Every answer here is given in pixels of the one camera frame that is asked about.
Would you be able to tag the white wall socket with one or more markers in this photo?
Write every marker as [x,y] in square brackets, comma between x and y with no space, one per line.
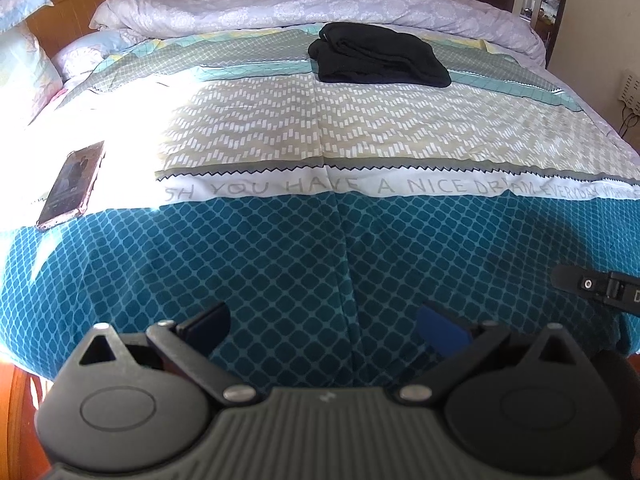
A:
[630,90]

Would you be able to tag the smartphone in clear case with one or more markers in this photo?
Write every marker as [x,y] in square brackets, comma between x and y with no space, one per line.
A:
[72,185]

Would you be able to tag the pastel patterned pillow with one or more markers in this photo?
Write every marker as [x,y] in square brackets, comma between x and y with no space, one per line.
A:
[22,55]

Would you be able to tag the black pants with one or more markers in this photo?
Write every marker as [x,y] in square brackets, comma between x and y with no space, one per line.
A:
[380,55]

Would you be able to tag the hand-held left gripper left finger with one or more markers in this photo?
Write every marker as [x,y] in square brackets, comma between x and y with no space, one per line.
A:
[206,324]

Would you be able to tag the lavender quilt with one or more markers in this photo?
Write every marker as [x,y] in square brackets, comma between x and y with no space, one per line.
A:
[310,7]

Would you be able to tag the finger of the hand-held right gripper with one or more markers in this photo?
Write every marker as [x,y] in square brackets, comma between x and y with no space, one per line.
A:
[575,280]

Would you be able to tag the patterned teal bed sheet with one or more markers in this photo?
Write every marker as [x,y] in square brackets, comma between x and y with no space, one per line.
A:
[300,240]

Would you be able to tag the wooden headboard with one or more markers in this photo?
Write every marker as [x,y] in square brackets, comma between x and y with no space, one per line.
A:
[80,5]

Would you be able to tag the lavender floral pillow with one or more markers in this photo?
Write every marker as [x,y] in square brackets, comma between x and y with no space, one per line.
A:
[90,52]

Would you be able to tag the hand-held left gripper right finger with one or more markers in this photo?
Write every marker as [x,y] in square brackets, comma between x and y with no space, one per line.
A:
[440,331]

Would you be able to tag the wooden bed frame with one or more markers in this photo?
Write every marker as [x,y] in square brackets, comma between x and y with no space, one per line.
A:
[20,410]

